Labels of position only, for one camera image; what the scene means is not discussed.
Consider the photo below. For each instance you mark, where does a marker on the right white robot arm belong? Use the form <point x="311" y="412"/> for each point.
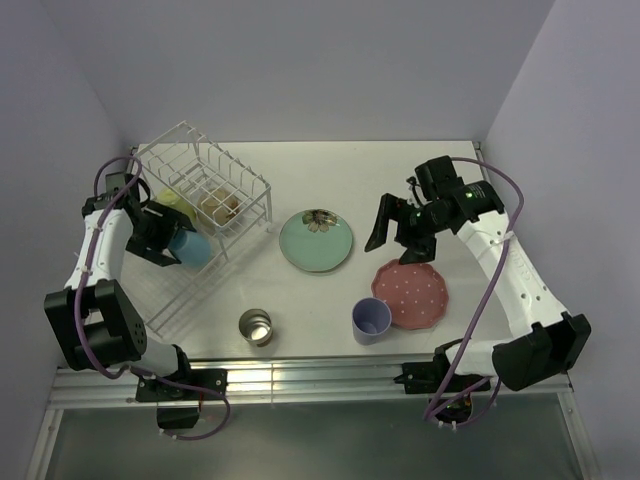
<point x="546" y="339"/>

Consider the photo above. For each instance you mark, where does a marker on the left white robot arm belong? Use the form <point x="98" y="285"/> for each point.
<point x="95" y="323"/>

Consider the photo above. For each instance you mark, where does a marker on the lavender plastic cup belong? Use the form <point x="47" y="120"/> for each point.
<point x="371" y="319"/>

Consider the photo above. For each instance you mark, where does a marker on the teal floral plate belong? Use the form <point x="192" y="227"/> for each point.
<point x="316" y="240"/>

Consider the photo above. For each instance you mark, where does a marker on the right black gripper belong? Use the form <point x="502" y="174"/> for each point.
<point x="419" y="250"/>

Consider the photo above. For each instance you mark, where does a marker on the yellow green mug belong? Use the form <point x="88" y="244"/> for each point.
<point x="170" y="198"/>

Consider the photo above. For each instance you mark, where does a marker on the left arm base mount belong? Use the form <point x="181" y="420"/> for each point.
<point x="186" y="385"/>

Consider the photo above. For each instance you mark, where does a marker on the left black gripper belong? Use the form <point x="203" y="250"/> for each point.
<point x="168" y="221"/>

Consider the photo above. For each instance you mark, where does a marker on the stainless steel cup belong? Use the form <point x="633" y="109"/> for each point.
<point x="255" y="327"/>

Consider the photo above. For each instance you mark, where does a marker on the pink polka dot plate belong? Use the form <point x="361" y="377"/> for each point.
<point x="416" y="294"/>

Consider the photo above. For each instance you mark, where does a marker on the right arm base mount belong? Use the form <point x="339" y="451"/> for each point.
<point x="425" y="377"/>

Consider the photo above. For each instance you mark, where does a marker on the aluminium frame rail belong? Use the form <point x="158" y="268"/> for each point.
<point x="271" y="381"/>

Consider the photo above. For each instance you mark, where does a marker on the white floral bowl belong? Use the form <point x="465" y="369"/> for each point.
<point x="217" y="208"/>

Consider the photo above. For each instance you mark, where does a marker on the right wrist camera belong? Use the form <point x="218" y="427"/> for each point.
<point x="413" y="187"/>

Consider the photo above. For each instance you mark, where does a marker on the white wire dish rack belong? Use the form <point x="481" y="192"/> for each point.
<point x="187" y="161"/>

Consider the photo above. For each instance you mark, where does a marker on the light blue mug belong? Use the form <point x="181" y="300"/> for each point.
<point x="190" y="248"/>

